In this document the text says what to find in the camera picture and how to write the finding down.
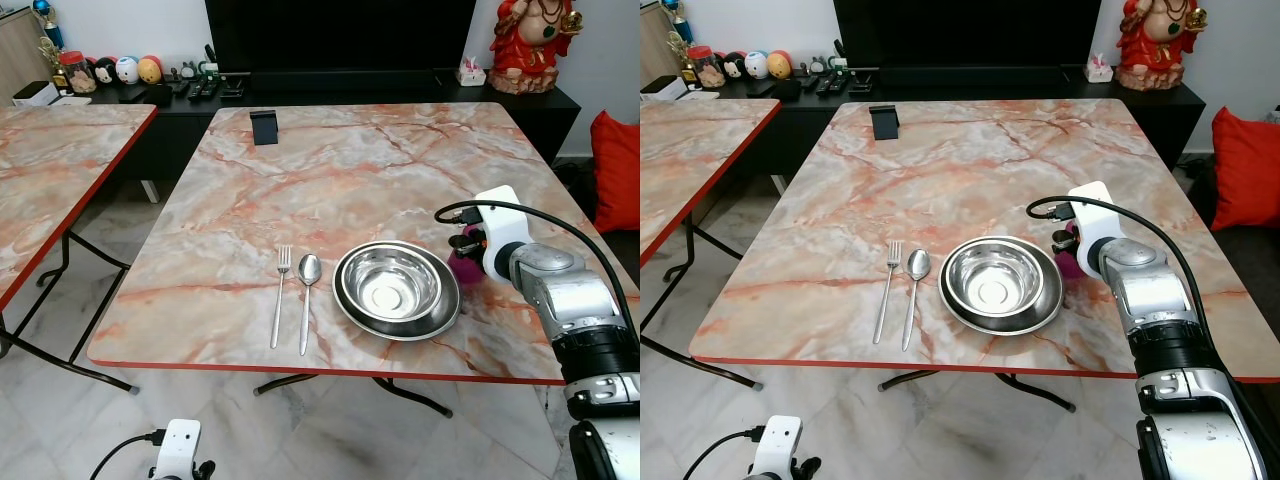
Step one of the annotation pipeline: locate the stainless steel bowl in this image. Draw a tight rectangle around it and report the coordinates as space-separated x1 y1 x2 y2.
344 243 444 317
946 240 1047 313

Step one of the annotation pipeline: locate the stainless steel plate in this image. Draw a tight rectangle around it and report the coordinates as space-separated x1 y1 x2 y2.
937 236 1065 337
331 240 463 343

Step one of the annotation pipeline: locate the marble top folding table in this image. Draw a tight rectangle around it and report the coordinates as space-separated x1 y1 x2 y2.
85 100 641 419
688 97 1280 414
0 103 160 393
640 97 784 391

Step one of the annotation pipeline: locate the silver metal spoon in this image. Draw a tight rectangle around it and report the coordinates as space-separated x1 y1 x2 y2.
297 253 324 357
900 248 933 353

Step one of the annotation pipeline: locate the red cushion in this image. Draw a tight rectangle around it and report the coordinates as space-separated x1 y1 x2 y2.
589 110 641 234
1210 106 1280 232

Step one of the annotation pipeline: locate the silver metal fork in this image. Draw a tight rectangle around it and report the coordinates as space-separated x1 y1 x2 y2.
872 241 904 346
269 245 294 350

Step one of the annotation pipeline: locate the red gold deity statue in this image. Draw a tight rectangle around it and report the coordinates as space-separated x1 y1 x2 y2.
487 0 584 96
1115 0 1209 92

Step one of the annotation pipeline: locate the black television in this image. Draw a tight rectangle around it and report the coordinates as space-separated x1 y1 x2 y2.
832 0 1104 70
204 0 479 74

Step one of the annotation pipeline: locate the white box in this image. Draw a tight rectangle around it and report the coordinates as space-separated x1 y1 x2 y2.
11 80 62 107
640 75 692 100

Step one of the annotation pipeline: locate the black remote control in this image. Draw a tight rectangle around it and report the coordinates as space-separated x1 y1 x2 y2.
185 77 248 102
814 72 880 97

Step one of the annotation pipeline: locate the red lid glass jar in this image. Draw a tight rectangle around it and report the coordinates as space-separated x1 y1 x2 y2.
58 50 98 97
686 46 726 92

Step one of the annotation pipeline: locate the gold trophy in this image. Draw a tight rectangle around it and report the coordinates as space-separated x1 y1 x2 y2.
660 0 693 59
30 0 64 63

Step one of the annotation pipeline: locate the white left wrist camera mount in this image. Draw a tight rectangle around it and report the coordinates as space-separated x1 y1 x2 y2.
751 416 804 480
157 419 203 480

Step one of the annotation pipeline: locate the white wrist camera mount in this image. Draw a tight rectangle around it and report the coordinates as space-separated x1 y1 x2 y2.
157 419 203 480
751 416 804 480
474 185 527 282
1067 181 1118 272

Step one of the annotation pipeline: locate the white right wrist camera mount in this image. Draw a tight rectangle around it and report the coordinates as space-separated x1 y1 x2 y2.
474 185 527 282
1067 181 1118 272

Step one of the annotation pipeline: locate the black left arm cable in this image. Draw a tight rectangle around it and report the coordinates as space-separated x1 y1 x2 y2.
89 429 167 480
684 426 767 480

